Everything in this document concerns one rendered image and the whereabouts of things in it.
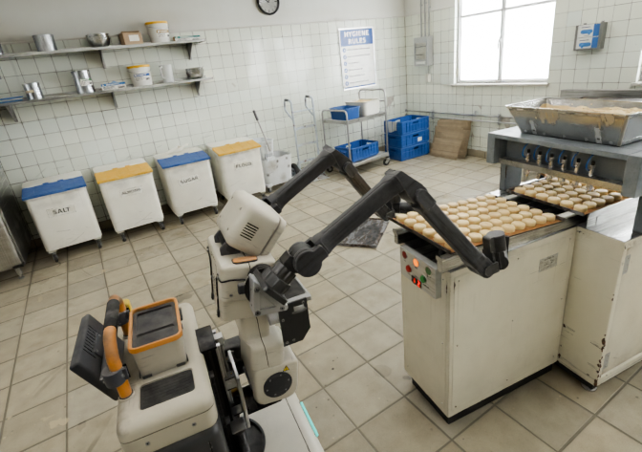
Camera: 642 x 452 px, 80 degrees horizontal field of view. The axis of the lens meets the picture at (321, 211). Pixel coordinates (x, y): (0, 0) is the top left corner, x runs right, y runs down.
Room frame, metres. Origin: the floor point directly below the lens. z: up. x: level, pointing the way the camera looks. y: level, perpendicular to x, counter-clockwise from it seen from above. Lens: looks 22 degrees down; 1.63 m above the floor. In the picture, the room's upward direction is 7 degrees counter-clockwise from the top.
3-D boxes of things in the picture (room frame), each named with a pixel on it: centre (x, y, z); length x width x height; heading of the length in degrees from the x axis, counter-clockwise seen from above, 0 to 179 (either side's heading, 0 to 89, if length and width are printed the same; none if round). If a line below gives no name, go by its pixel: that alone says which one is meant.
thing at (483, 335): (1.52, -0.72, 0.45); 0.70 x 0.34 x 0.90; 111
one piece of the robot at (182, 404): (1.03, 0.54, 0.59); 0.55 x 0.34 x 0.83; 22
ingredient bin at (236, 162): (4.88, 1.01, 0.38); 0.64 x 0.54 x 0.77; 27
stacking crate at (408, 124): (6.11, -1.51, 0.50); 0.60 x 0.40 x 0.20; 122
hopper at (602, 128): (1.70, -1.19, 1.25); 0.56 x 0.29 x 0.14; 21
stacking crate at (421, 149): (6.11, -1.51, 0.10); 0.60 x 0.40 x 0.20; 117
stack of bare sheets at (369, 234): (3.42, -0.39, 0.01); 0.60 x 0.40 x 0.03; 157
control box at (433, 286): (1.39, -0.38, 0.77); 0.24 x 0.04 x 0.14; 21
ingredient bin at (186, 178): (4.56, 1.58, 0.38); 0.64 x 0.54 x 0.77; 29
